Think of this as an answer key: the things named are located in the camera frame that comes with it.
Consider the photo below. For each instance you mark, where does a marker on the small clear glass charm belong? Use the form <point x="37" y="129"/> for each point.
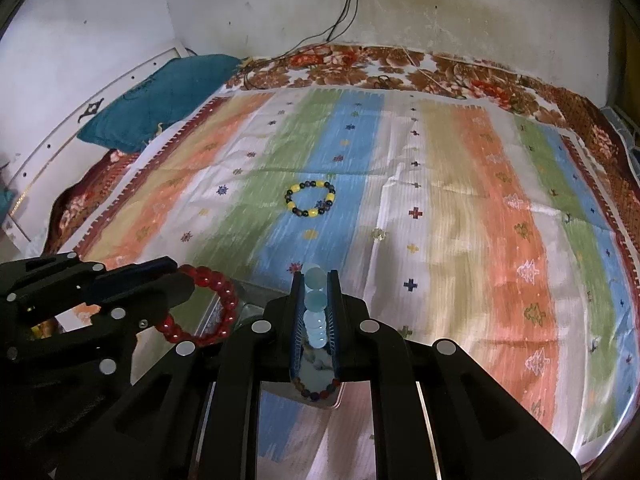
<point x="378" y="233"/>

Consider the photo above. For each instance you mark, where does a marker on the white headboard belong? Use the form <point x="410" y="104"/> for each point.
<point x="65" y="125"/>

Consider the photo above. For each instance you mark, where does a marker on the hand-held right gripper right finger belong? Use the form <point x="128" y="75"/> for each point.
<point x="334" y="315"/>

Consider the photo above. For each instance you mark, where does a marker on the teal pillow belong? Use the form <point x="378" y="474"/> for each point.
<point x="150" y="100"/>

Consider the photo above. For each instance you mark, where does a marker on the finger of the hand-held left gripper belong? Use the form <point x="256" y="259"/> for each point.
<point x="150" y="302"/>
<point x="135" y="273"/>

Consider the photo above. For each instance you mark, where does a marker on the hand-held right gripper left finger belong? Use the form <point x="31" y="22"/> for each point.
<point x="298" y="315"/>

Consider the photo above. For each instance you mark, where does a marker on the silver metal tin box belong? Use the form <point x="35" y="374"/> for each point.
<point x="250" y="312"/>

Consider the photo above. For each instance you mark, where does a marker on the striped pastel cloth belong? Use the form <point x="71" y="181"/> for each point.
<point x="450" y="200"/>

